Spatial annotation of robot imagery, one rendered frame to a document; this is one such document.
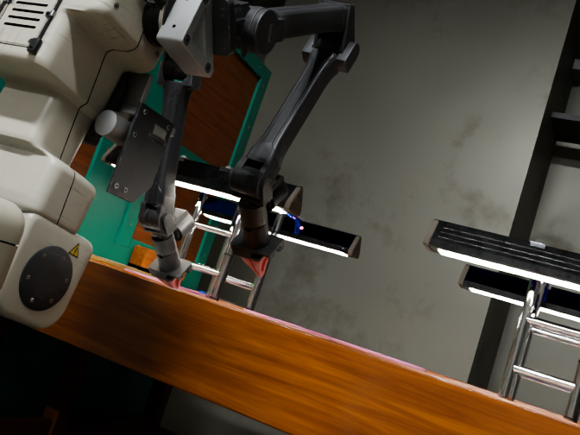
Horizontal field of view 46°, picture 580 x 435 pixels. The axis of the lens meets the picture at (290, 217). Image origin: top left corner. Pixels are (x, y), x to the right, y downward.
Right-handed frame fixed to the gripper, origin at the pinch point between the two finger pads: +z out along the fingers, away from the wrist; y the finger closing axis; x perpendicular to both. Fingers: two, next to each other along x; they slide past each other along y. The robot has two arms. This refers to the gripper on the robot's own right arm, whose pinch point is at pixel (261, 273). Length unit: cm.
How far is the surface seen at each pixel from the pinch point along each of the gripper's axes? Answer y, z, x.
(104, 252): 84, 44, -29
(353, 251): 6, 43, -62
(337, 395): -29.6, 1.5, 22.4
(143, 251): 79, 52, -42
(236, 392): -9.8, 5.6, 27.2
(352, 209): 59, 116, -174
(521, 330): -53, 22, -28
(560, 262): -59, -1, -28
